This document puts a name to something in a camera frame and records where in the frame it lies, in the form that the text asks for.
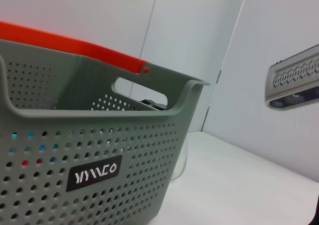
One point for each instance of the glass carafe black lid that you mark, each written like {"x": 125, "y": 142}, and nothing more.
{"x": 154, "y": 104}

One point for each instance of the grey perforated storage bin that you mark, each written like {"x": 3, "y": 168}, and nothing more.
{"x": 99, "y": 147}

